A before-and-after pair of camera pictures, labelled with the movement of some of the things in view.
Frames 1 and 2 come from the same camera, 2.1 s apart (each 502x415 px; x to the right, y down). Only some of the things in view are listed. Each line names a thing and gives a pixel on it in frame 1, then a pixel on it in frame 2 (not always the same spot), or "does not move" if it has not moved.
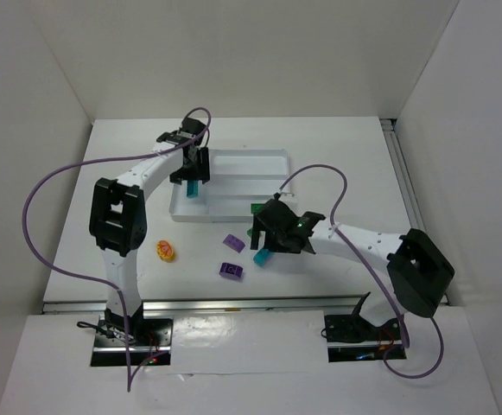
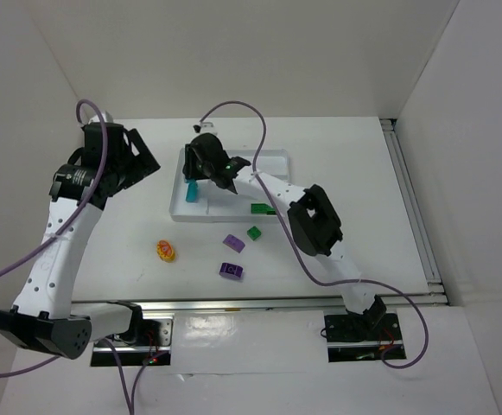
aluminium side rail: [403, 174] does not move
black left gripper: [191, 174] to [136, 152]
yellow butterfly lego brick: [165, 251] does not move
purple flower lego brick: [234, 271] does not move
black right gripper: [266, 226] to [191, 162]
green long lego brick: [256, 207] does not move
